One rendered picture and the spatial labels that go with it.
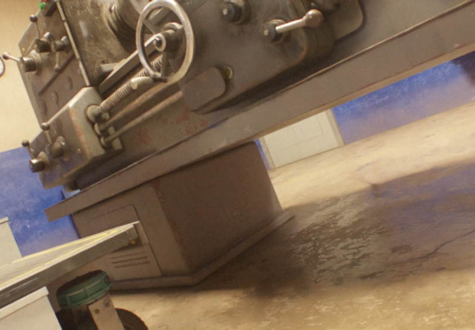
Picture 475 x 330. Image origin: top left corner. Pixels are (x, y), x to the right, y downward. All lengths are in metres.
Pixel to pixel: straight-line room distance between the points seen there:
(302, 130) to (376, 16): 3.96
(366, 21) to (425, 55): 0.26
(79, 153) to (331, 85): 1.07
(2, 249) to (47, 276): 2.68
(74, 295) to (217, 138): 0.50
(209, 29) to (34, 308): 0.70
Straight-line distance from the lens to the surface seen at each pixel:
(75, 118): 1.62
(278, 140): 5.10
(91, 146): 1.60
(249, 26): 0.93
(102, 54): 1.75
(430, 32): 0.76
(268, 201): 1.84
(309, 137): 4.85
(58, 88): 1.95
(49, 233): 4.95
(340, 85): 0.82
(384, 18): 0.97
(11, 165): 4.98
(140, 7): 1.69
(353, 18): 0.99
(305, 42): 0.86
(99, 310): 0.86
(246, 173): 1.77
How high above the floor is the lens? 0.38
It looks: 2 degrees down
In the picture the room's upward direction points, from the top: 22 degrees counter-clockwise
